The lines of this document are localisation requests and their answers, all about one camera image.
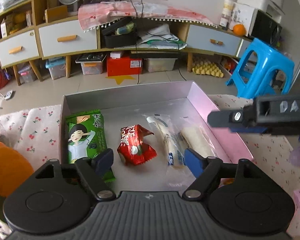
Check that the white cardboard box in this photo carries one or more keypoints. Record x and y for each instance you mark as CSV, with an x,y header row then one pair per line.
x,y
243,15

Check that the green snack packet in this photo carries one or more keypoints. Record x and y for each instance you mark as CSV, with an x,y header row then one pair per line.
x,y
82,135

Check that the pink cardboard box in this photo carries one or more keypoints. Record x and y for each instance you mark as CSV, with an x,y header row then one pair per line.
x,y
140,105

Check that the white power strip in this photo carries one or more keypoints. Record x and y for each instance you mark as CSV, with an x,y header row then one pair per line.
x,y
8,95

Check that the black case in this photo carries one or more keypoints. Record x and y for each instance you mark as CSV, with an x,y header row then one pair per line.
x,y
117,41

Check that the yellow star sticker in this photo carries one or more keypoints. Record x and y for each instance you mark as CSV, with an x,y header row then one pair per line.
x,y
120,79

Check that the black keyboard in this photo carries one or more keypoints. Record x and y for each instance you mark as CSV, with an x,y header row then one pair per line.
x,y
91,57

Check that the small orange fruit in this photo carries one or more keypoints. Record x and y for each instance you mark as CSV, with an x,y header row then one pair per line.
x,y
239,29

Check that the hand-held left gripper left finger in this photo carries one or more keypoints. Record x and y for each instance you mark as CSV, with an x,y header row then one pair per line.
x,y
104,158

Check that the cherry print tablecloth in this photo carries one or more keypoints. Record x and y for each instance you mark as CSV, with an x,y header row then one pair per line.
x,y
40,130

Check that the blue plastic stool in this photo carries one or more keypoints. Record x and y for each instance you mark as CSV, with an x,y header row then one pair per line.
x,y
270,60

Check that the pink cherry print cloth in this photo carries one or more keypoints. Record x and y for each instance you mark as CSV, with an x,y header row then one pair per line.
x,y
165,11

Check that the clear storage box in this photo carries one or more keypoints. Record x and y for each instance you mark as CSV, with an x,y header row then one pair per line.
x,y
92,68
160,65

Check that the black microwave oven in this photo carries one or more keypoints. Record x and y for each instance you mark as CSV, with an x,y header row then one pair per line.
x,y
265,27

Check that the wooden cabinet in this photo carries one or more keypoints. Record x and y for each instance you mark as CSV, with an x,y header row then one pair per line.
x,y
180,52

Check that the large orange fruit with leaves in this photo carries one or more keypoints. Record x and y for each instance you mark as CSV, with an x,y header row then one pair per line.
x,y
7,167

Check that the yellow egg tray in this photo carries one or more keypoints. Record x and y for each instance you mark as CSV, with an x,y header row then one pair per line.
x,y
207,70

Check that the red snack packet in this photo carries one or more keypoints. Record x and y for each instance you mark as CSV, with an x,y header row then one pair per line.
x,y
133,147

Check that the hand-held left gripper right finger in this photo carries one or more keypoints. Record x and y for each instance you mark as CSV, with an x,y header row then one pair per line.
x,y
193,160

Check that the folded white clothes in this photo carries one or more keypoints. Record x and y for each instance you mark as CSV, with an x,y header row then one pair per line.
x,y
162,38

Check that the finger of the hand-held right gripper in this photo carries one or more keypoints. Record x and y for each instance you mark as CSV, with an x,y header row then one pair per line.
x,y
222,118

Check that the long white snack packet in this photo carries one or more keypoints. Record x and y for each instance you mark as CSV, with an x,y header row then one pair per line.
x,y
165,135

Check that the blue lid storage box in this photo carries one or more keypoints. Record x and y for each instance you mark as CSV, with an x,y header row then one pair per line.
x,y
55,68

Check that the red cardboard box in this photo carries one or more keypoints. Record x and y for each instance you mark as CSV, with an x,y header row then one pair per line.
x,y
123,66

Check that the beige roll snack packet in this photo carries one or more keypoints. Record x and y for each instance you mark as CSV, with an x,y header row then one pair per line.
x,y
197,140

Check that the brown cardboard box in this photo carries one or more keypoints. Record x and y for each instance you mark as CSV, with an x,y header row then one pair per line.
x,y
56,13

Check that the white bottle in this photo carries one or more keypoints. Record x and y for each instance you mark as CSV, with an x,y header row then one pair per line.
x,y
227,11

